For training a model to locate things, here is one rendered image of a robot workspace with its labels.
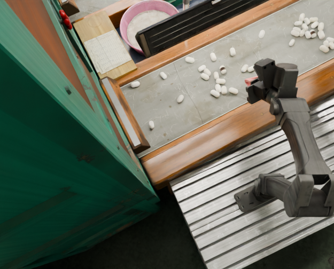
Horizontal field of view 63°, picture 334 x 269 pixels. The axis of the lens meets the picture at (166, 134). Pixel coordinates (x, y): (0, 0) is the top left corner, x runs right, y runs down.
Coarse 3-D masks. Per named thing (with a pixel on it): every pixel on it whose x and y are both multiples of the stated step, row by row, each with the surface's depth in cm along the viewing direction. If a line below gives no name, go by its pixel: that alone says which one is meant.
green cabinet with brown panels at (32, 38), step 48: (0, 0) 17; (48, 0) 58; (0, 48) 13; (48, 48) 34; (0, 96) 15; (48, 96) 17; (96, 96) 55; (0, 144) 20; (48, 144) 24; (96, 144) 28; (0, 192) 31; (48, 192) 39; (96, 192) 47; (144, 192) 71; (0, 240) 44; (48, 240) 75
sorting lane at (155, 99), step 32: (320, 0) 118; (256, 32) 114; (288, 32) 114; (192, 64) 111; (224, 64) 111; (320, 64) 108; (128, 96) 108; (160, 96) 108; (192, 96) 107; (224, 96) 106; (160, 128) 104; (192, 128) 103
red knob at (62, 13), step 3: (60, 12) 58; (63, 12) 58; (60, 15) 58; (63, 15) 57; (66, 15) 58; (63, 18) 58; (66, 18) 58; (60, 21) 59; (63, 21) 59; (66, 21) 58; (69, 21) 59; (66, 24) 58; (69, 24) 59; (69, 27) 59
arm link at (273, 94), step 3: (270, 90) 81; (273, 90) 80; (276, 90) 79; (267, 93) 81; (270, 93) 80; (273, 93) 79; (276, 93) 78; (267, 96) 81; (270, 96) 80; (273, 96) 79; (276, 96) 78; (267, 99) 82; (270, 99) 80
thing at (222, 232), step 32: (320, 128) 108; (224, 160) 106; (256, 160) 105; (288, 160) 104; (192, 192) 103; (224, 192) 102; (192, 224) 101; (224, 224) 100; (256, 224) 98; (288, 224) 98; (320, 224) 97; (224, 256) 95; (256, 256) 95
